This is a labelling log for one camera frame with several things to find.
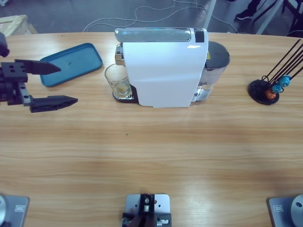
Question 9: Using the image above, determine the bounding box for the teal plastic tray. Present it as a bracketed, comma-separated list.
[39, 43, 104, 87]

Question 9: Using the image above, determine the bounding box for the clear drinking glass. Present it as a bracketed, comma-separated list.
[104, 63, 132, 99]

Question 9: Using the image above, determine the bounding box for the black capsule holder with rods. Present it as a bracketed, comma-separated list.
[248, 39, 303, 106]

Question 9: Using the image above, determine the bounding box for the white slanted frame bar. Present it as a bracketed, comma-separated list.
[256, 0, 284, 35]

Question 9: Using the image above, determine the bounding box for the grey mount plate, black post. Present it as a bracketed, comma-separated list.
[121, 193, 172, 227]

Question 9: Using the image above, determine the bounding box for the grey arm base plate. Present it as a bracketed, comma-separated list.
[267, 194, 303, 227]
[0, 193, 31, 227]

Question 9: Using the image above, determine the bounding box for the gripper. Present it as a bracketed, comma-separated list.
[0, 59, 79, 114]

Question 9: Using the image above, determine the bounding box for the wooden crate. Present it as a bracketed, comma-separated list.
[0, 14, 38, 37]

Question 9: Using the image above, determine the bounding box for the blue coffee capsule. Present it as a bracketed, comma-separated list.
[271, 83, 284, 94]
[278, 75, 292, 87]

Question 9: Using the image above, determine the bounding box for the black sneaker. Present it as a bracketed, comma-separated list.
[235, 9, 253, 21]

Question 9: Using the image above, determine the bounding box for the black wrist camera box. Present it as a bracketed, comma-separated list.
[0, 32, 10, 58]

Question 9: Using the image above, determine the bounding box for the white capsule coffee machine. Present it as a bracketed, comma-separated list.
[112, 27, 231, 108]

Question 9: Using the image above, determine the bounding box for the white upright post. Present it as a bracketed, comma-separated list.
[203, 0, 217, 30]

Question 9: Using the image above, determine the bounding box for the white floor cable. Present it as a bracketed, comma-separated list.
[82, 0, 239, 34]

